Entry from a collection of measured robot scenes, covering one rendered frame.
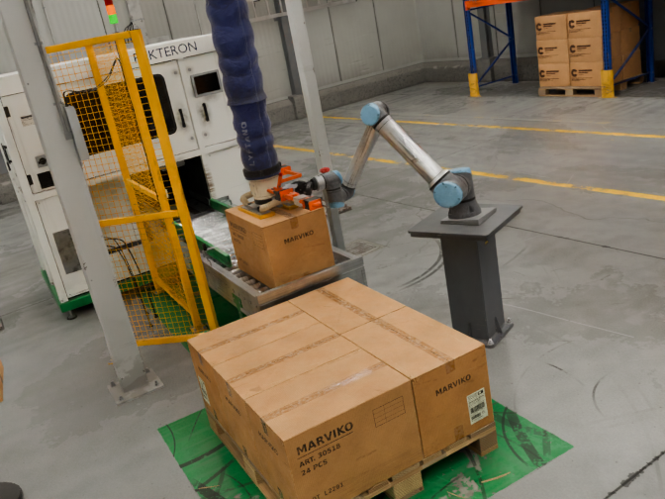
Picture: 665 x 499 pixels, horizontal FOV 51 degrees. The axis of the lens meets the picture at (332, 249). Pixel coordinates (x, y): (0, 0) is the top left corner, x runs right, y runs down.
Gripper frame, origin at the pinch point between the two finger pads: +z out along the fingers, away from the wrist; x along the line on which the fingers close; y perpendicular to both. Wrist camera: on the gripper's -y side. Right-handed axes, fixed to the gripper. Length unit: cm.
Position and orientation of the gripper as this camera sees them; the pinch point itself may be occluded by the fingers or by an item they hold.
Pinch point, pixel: (285, 193)
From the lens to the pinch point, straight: 400.7
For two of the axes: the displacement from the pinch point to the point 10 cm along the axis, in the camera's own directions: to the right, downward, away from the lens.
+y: -4.9, -2.3, 8.4
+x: -1.6, -9.3, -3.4
